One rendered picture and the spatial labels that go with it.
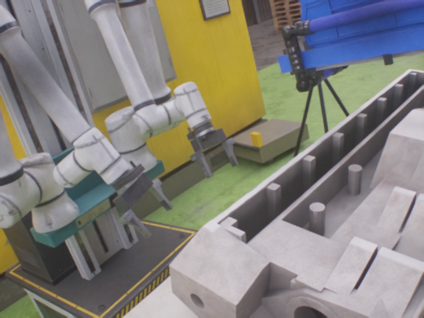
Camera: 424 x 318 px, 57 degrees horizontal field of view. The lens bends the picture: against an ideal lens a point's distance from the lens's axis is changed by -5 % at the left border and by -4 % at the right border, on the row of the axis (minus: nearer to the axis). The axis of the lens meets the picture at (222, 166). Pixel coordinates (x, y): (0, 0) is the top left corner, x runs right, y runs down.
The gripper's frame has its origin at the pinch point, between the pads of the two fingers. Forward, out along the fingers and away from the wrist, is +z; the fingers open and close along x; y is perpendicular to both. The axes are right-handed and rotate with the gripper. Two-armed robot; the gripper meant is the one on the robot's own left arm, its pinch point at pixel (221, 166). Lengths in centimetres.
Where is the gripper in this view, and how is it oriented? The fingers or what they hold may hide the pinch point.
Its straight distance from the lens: 152.1
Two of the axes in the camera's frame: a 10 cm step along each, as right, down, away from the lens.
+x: 7.1, -3.2, 6.3
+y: 5.6, -2.7, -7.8
